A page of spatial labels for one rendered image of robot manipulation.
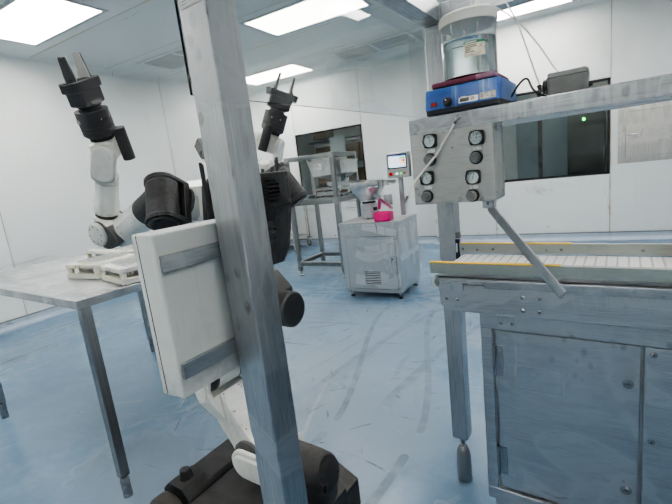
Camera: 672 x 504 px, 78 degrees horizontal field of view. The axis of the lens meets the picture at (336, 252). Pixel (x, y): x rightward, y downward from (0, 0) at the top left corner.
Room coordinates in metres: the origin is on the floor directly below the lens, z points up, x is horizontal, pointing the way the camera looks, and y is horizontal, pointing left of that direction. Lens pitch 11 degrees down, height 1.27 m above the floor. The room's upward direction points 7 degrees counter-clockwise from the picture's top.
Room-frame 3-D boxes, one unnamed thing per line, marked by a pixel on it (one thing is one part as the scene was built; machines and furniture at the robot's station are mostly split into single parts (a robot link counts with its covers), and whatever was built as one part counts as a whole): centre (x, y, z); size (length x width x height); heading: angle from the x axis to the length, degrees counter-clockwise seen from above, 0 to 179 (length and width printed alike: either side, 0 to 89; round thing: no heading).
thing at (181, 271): (0.67, 0.23, 1.08); 0.17 x 0.06 x 0.26; 145
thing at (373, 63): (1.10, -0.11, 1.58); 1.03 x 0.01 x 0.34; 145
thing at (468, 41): (1.22, -0.43, 1.56); 0.15 x 0.15 x 0.19
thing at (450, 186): (1.15, -0.36, 1.25); 0.22 x 0.11 x 0.20; 55
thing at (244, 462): (1.38, 0.33, 0.28); 0.21 x 0.20 x 0.13; 55
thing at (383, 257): (4.20, -0.46, 0.38); 0.63 x 0.57 x 0.76; 59
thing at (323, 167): (5.04, -0.08, 0.75); 1.43 x 1.06 x 1.50; 59
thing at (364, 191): (4.26, -0.45, 0.95); 0.49 x 0.36 x 0.37; 59
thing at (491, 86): (1.21, -0.42, 1.42); 0.21 x 0.20 x 0.09; 145
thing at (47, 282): (2.43, 1.30, 0.88); 1.50 x 1.10 x 0.04; 55
